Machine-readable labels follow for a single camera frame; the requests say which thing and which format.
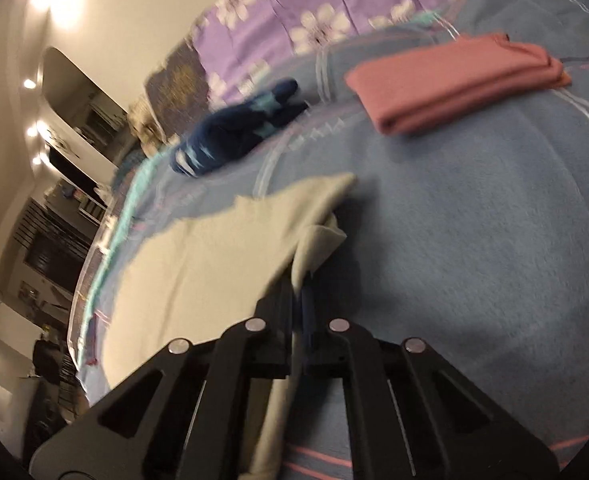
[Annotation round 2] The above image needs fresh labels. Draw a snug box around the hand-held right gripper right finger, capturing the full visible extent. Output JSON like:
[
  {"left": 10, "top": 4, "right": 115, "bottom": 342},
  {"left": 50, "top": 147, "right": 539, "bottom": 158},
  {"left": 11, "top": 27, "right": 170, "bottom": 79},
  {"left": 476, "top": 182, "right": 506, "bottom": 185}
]
[{"left": 299, "top": 285, "right": 561, "bottom": 480}]

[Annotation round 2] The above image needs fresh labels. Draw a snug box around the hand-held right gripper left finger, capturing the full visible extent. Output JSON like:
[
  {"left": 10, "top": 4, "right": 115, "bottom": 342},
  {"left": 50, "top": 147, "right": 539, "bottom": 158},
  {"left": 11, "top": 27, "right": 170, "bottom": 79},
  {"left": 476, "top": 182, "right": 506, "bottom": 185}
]
[{"left": 28, "top": 270, "right": 296, "bottom": 480}]

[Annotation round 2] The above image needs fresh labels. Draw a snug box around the beige long-sleeve shirt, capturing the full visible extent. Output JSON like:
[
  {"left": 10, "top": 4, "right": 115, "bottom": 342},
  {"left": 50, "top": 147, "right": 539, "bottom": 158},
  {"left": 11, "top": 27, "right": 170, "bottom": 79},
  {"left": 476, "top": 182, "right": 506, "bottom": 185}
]
[{"left": 97, "top": 172, "right": 357, "bottom": 480}]

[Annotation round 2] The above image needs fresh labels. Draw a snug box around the blue plaid bed sheet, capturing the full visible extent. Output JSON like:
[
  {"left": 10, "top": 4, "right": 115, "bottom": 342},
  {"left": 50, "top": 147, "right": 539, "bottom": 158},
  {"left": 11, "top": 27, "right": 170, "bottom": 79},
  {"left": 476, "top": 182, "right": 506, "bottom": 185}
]
[{"left": 67, "top": 0, "right": 589, "bottom": 480}]

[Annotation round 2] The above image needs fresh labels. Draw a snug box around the navy star print garment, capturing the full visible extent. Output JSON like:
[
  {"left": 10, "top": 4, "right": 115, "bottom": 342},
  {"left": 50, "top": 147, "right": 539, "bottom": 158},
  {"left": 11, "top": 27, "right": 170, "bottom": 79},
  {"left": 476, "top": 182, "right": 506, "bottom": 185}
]
[{"left": 168, "top": 77, "right": 310, "bottom": 178}]

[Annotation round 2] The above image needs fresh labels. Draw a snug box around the beige cloth pile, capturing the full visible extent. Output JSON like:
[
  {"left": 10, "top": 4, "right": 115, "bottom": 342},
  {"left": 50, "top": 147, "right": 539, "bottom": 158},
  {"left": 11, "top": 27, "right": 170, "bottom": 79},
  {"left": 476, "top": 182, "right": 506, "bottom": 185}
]
[{"left": 128, "top": 101, "right": 169, "bottom": 157}]

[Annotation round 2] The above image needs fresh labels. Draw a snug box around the dark tree print pillow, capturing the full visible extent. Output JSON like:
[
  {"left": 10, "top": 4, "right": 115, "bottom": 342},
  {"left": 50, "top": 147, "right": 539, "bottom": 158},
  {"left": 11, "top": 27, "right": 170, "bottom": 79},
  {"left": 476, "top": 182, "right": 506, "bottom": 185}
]
[{"left": 144, "top": 40, "right": 211, "bottom": 142}]

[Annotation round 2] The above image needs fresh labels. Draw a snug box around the folded pink garment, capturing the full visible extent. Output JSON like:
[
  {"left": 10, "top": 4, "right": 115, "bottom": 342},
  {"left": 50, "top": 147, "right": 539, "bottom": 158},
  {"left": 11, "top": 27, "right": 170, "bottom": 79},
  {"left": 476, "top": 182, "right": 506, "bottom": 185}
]
[{"left": 344, "top": 32, "right": 572, "bottom": 136}]

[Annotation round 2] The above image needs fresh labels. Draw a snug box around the purple floral pillow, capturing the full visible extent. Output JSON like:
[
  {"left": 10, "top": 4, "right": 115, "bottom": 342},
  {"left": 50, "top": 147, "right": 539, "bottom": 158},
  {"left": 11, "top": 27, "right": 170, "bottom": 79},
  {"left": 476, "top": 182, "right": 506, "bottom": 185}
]
[{"left": 194, "top": 0, "right": 520, "bottom": 107}]

